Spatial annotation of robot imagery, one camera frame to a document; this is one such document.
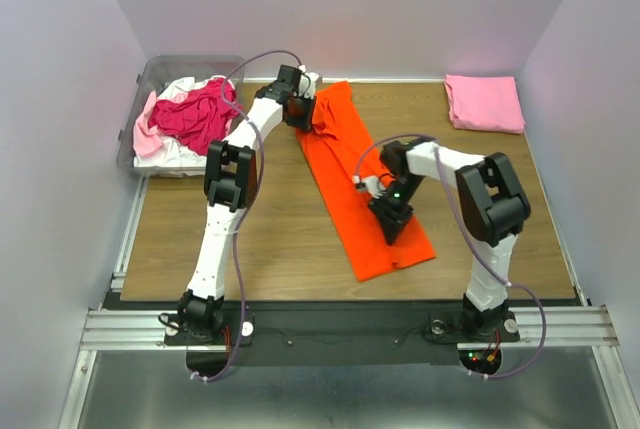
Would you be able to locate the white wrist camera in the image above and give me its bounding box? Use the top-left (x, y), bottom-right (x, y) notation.
top-left (298, 65), bottom-right (322, 99)
top-left (352, 175), bottom-right (386, 199)

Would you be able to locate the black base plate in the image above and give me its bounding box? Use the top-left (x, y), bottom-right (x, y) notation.
top-left (102, 298), bottom-right (521, 368)

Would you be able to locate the white shirt in bin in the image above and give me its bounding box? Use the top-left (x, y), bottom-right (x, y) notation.
top-left (134, 76), bottom-right (225, 169)

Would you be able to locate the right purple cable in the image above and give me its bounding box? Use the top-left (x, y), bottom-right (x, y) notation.
top-left (353, 133), bottom-right (547, 381)

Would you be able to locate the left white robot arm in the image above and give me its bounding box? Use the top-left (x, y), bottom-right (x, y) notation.
top-left (172, 65), bottom-right (318, 343)

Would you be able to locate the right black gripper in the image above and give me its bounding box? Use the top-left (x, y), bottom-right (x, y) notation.
top-left (366, 173), bottom-right (424, 245)

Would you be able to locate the light pink shirt in bin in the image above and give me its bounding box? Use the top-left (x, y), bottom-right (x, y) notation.
top-left (133, 91), bottom-right (163, 158)

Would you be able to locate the folded pink t shirt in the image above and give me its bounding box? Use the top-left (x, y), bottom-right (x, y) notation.
top-left (444, 75), bottom-right (525, 134)

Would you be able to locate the magenta t shirt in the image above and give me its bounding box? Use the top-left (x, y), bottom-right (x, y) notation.
top-left (149, 78), bottom-right (237, 156)

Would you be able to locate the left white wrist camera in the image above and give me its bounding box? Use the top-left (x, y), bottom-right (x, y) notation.
top-left (298, 65), bottom-right (322, 99)

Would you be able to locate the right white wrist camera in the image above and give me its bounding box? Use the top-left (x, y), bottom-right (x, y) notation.
top-left (352, 175), bottom-right (386, 199)

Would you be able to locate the orange t shirt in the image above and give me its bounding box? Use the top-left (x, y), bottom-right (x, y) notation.
top-left (296, 82), bottom-right (436, 282)

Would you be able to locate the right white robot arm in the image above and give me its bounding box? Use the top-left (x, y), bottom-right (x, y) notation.
top-left (353, 136), bottom-right (531, 339)

